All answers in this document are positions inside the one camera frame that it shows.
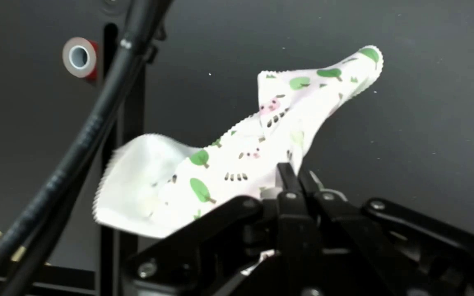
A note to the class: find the white patterned towel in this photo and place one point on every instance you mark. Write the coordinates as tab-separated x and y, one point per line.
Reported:
173	184

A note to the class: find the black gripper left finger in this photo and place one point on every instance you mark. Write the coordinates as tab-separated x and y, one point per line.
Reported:
275	240

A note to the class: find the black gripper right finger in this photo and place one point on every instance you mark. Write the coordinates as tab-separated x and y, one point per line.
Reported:
405	251

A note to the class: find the black towel bar stand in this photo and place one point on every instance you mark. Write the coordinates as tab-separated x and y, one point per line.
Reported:
116	240

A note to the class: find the red tape roll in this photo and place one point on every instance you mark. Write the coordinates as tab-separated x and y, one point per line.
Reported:
79	57

